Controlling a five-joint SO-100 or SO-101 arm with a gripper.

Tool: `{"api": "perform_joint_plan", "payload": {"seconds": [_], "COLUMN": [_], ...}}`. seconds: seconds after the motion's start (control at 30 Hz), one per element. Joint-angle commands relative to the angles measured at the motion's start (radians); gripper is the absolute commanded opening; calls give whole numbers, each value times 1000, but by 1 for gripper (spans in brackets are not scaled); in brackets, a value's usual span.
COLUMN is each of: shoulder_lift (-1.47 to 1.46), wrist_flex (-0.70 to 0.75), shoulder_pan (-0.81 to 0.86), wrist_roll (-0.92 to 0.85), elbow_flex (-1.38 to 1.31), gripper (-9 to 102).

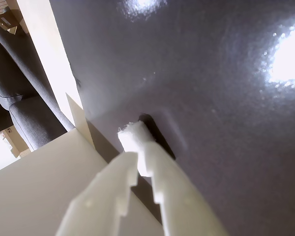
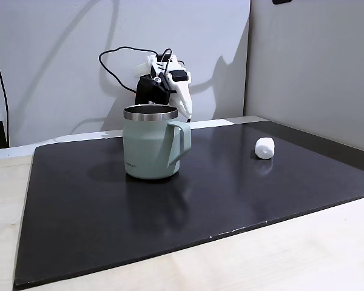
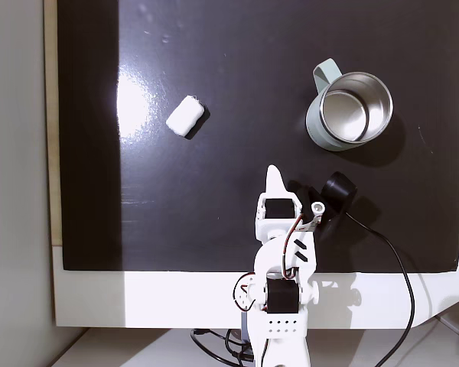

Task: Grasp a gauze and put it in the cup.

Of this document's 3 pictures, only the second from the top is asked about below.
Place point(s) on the sage green steel mug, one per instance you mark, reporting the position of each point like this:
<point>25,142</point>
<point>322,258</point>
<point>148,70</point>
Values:
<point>145,145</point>

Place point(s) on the black table mat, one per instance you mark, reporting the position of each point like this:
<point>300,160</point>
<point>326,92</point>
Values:
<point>200,206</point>

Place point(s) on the black wall-mounted object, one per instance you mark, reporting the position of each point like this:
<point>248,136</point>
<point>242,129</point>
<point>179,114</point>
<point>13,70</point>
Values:
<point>281,1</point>

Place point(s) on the black camera box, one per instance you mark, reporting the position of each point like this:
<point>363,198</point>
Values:
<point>148,91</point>

